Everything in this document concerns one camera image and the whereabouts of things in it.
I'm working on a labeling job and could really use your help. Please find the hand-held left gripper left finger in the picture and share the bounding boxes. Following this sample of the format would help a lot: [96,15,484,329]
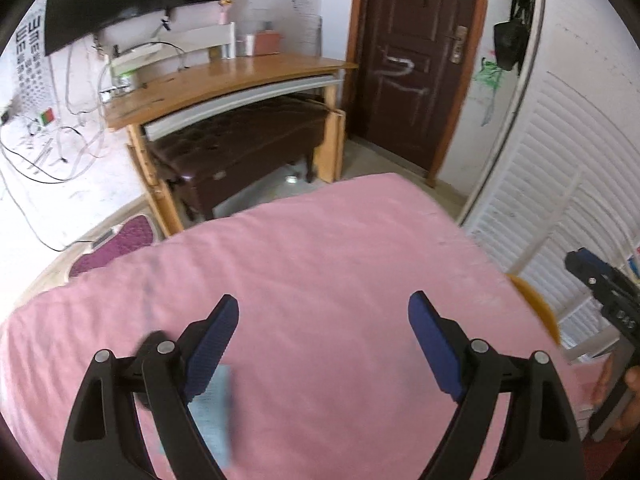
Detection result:
[57,294,240,480]

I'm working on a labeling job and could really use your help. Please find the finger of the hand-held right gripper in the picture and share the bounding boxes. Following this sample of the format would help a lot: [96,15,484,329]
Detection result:
[565,249,640,318]

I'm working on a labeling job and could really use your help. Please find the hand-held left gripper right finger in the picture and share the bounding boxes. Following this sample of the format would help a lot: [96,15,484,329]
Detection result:
[407,290,587,480]

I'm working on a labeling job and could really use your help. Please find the light blue paper note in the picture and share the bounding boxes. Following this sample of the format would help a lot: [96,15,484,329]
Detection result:
[160,364,236,470]

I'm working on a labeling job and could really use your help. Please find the person's right hand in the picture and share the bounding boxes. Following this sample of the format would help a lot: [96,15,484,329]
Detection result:
[592,357,640,433]

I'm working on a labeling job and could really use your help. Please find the pink cloth cover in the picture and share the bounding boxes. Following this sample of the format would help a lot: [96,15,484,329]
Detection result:
[0,172,616,480]

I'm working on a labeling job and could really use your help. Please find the purple floor mat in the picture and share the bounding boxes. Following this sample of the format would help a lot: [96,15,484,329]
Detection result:
[67,214,156,278]

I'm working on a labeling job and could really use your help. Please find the white louvred door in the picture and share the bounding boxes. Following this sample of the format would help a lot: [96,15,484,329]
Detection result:
[457,0,640,361]

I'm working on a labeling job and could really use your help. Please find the dark brown padded bench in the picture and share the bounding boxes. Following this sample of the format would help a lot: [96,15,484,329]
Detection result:
[147,95,333,221]

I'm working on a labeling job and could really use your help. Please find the black hanging bag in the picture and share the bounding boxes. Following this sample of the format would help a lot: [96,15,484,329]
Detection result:
[492,0,536,72]

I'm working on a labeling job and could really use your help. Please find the wooden desk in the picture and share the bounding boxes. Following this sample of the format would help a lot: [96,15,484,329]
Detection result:
[103,52,360,238]

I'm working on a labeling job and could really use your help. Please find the dark brown door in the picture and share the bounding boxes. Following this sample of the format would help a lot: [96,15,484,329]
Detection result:
[347,0,491,188]

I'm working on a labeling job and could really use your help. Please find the white router box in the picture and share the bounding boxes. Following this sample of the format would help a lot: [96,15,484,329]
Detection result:
[110,42,163,78]

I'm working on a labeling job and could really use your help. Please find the pink box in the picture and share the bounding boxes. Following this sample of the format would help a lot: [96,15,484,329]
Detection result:
[254,30,281,56]

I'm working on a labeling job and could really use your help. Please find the white desk shelf riser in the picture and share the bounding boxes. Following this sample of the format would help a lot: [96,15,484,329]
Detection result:
[165,22,236,61]

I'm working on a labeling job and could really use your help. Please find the eye chart poster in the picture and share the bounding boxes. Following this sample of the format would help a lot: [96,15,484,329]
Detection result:
[12,15,56,126]

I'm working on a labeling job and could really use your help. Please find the bundle of wall cables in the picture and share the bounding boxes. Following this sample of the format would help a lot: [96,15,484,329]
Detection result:
[0,35,108,252]

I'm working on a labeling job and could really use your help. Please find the metal door handle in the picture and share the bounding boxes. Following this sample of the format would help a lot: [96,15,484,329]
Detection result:
[447,25,471,63]

